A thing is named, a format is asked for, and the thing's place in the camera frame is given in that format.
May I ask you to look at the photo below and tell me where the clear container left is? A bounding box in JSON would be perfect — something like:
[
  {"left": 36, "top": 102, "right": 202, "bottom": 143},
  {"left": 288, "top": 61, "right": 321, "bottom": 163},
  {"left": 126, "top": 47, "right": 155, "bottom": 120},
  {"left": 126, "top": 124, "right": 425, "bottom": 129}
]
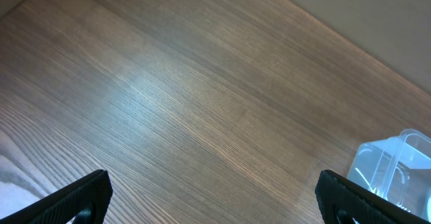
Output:
[{"left": 347, "top": 129, "right": 430, "bottom": 221}]

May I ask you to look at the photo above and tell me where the white fork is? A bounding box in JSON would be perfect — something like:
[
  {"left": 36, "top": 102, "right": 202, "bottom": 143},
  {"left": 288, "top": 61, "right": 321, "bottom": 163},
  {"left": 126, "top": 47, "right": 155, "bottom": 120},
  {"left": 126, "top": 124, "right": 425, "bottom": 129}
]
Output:
[{"left": 354, "top": 168, "right": 379, "bottom": 194}]

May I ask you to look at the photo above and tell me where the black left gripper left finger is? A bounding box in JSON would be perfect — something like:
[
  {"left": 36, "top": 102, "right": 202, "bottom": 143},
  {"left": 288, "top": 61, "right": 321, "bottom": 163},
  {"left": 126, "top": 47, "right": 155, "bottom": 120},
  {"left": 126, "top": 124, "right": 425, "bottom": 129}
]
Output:
[{"left": 1, "top": 170, "right": 113, "bottom": 224}]

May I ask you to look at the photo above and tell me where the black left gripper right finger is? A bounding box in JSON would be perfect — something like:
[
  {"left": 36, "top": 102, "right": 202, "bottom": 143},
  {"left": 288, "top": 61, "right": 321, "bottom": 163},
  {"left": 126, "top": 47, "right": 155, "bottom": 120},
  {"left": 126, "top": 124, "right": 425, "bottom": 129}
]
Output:
[{"left": 315, "top": 170, "right": 427, "bottom": 224}]

